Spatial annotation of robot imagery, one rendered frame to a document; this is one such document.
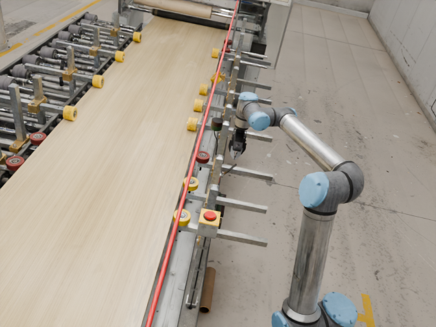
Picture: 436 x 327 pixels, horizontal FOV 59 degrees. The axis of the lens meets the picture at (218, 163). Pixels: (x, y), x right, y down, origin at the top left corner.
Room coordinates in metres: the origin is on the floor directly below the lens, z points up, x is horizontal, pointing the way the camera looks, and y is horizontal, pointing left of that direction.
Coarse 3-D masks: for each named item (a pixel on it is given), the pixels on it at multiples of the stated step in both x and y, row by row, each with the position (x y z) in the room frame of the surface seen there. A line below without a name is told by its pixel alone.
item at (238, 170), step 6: (198, 162) 1.75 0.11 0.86; (210, 162) 1.78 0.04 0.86; (210, 168) 1.76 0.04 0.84; (222, 168) 1.76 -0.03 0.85; (228, 168) 1.76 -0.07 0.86; (234, 168) 1.77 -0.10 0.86; (240, 168) 1.78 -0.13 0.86; (240, 174) 1.76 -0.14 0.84; (246, 174) 1.76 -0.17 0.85; (252, 174) 1.76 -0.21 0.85; (258, 174) 1.76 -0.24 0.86; (264, 174) 1.77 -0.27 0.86; (270, 174) 1.78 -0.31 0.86; (270, 180) 1.76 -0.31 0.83
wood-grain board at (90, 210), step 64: (128, 64) 2.76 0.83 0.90; (192, 64) 3.01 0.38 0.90; (64, 128) 1.75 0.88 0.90; (128, 128) 1.88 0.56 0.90; (0, 192) 1.18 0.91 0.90; (64, 192) 1.26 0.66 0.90; (128, 192) 1.35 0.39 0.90; (0, 256) 0.86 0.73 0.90; (64, 256) 0.92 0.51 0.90; (128, 256) 0.98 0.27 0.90; (0, 320) 0.63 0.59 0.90; (64, 320) 0.68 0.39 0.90; (128, 320) 0.72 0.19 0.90
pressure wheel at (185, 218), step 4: (176, 212) 1.28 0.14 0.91; (184, 212) 1.29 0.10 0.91; (188, 212) 1.29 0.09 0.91; (180, 216) 1.26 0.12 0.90; (184, 216) 1.27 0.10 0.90; (188, 216) 1.27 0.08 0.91; (180, 220) 1.23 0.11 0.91; (184, 220) 1.24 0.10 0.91; (188, 220) 1.25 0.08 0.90; (180, 224) 1.23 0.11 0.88; (184, 224) 1.23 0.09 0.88
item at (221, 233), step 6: (180, 228) 1.25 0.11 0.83; (186, 228) 1.25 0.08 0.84; (192, 228) 1.25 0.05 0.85; (222, 234) 1.26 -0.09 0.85; (228, 234) 1.26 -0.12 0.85; (234, 234) 1.27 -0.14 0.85; (240, 234) 1.28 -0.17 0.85; (246, 234) 1.29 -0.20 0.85; (234, 240) 1.26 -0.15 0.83; (240, 240) 1.26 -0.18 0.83; (246, 240) 1.26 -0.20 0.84; (252, 240) 1.26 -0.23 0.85; (258, 240) 1.27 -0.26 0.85; (264, 240) 1.27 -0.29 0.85; (264, 246) 1.26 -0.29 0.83
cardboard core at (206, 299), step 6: (210, 270) 1.65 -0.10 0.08; (210, 276) 1.60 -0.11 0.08; (204, 282) 1.55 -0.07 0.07; (210, 282) 1.56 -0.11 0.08; (204, 288) 1.51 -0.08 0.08; (210, 288) 1.52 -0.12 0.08; (204, 294) 1.46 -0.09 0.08; (210, 294) 1.48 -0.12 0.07; (204, 300) 1.42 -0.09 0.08; (210, 300) 1.44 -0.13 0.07; (204, 306) 1.38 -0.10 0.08; (210, 306) 1.40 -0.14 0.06; (204, 312) 1.38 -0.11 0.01
